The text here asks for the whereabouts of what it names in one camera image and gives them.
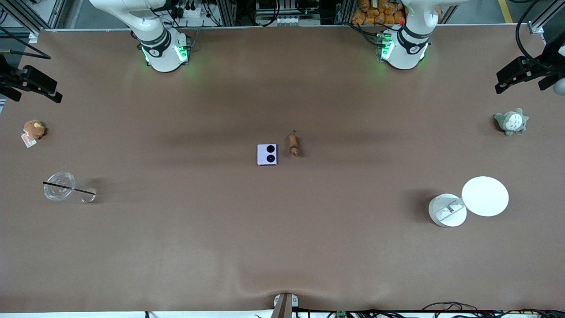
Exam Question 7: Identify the brown lion statue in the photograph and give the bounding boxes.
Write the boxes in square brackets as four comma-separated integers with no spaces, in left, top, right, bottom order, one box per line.
[288,130,301,158]

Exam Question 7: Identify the lilac flip phone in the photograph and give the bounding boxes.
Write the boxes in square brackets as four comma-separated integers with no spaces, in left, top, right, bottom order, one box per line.
[257,144,279,167]

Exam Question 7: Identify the brown plush toy with tag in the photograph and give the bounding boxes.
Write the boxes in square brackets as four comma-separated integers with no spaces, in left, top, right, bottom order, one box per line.
[21,120,45,149]

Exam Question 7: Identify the grey green Totoro plush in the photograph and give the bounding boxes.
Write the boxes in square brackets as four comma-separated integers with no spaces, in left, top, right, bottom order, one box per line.
[493,108,530,137]

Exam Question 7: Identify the clear plastic cup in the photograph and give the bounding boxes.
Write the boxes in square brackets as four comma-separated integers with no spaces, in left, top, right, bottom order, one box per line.
[43,172,97,204]

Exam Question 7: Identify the black drinking straw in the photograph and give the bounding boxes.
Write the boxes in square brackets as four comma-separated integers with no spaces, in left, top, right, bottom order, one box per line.
[42,181,97,195]

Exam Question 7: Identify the white round disc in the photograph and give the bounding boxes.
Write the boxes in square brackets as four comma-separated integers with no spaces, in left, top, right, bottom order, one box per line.
[461,176,510,217]

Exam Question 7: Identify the orange plush toy pile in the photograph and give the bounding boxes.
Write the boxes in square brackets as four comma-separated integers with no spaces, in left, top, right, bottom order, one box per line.
[351,0,407,26]

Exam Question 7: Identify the white round container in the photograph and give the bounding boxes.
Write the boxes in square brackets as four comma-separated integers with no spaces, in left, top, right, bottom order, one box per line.
[428,193,467,228]

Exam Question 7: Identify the white power strip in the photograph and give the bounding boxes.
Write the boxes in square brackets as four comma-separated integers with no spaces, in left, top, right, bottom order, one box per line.
[176,4,203,19]

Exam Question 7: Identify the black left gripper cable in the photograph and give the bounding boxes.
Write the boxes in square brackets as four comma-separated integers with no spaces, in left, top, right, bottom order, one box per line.
[515,0,565,74]

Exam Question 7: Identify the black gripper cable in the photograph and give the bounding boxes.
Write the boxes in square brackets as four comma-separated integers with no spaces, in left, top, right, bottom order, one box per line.
[0,26,51,61]
[515,0,565,74]

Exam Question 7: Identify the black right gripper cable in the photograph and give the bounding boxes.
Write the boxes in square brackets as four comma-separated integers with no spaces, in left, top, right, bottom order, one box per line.
[0,26,51,61]

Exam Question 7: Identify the aluminium frame post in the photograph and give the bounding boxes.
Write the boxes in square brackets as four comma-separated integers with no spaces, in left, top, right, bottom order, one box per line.
[0,0,67,44]
[527,0,565,35]

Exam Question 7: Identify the grey metal camera bracket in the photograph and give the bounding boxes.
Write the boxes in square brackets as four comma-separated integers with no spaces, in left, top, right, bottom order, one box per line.
[273,292,299,318]

